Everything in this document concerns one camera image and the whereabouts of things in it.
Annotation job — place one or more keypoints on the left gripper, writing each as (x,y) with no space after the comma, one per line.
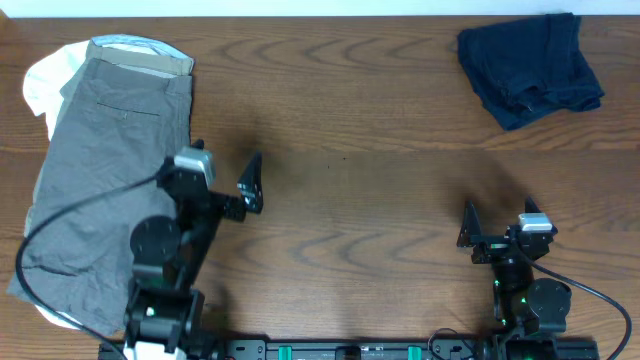
(248,189)

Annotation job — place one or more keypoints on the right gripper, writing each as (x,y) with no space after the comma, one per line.
(470,235)

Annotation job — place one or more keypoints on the navy blue shorts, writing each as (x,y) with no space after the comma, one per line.
(526,69)

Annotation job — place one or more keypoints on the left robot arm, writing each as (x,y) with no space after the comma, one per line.
(163,313)

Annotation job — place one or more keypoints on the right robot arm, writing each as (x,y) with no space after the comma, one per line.
(532,310)

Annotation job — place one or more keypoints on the khaki shorts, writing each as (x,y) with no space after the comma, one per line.
(152,60)

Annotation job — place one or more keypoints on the grey shorts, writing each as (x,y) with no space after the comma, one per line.
(118,130)

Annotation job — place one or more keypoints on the white garment under pile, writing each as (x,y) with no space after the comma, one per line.
(44,80)

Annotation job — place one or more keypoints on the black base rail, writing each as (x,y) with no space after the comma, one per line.
(437,348)

